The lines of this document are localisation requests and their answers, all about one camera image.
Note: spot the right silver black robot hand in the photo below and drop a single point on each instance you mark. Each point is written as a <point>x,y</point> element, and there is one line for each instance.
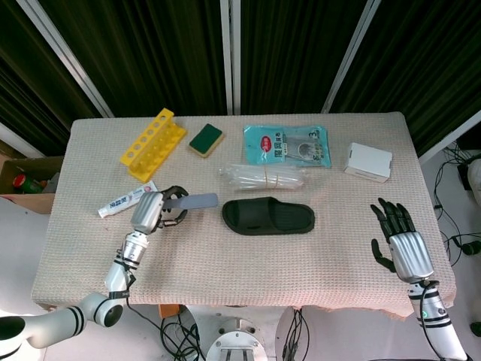
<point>409,252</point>

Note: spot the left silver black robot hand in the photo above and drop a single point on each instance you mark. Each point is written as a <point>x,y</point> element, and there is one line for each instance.
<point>146,210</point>

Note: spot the grey scrubbing brush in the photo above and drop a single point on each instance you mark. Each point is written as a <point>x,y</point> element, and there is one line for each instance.
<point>199,200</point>

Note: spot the black rubber slipper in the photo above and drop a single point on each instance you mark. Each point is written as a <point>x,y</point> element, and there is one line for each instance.
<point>259,214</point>

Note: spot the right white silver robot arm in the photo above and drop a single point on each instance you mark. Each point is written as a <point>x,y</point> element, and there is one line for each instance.
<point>436,312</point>

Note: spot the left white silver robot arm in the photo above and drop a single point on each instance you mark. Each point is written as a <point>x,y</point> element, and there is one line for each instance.
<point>120,270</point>

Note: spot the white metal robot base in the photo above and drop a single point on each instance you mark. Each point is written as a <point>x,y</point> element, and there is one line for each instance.
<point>235,338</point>

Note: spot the white toothpaste tube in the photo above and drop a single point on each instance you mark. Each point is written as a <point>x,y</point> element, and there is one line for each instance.
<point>120,203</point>

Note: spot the black power adapter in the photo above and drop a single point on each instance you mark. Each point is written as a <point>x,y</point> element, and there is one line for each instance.
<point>471,249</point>

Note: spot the yellow test tube rack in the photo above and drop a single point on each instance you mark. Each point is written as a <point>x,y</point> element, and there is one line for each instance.
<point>165,141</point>

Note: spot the green yellow sponge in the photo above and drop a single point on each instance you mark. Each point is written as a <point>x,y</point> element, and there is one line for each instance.
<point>206,137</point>

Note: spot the white cardboard box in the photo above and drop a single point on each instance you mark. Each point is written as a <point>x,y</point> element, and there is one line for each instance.
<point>368,158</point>

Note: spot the orange block under table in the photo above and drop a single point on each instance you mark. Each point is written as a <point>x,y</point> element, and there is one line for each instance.
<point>169,312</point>

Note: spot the clear plastic tube bundle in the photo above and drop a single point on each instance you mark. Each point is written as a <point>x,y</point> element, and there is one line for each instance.
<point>248,176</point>

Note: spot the brown cardboard box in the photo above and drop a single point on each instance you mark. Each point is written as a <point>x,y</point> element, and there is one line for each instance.
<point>34,203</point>

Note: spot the green bottle red cap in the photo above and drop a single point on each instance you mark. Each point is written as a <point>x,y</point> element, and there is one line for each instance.
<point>26,184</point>

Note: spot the yellow rubber band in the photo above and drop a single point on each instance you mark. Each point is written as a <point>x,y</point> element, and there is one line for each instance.
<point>267,176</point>
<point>278,181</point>

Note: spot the teal cleaning cloth package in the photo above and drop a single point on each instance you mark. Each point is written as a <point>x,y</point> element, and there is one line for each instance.
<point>263,150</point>

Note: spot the beige waffle tablecloth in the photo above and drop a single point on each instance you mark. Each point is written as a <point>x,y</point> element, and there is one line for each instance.
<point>263,270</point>

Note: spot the dark green curtain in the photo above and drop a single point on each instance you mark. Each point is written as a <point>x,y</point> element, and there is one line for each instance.
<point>293,49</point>
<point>150,49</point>
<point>424,56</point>
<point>22,75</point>

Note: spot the white partition bottom rail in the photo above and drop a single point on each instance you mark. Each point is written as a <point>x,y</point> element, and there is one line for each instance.
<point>19,141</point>
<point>451,141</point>

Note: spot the white partition frame post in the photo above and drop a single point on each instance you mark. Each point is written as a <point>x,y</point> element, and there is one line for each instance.
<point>351,56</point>
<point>67,56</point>
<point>225,56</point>

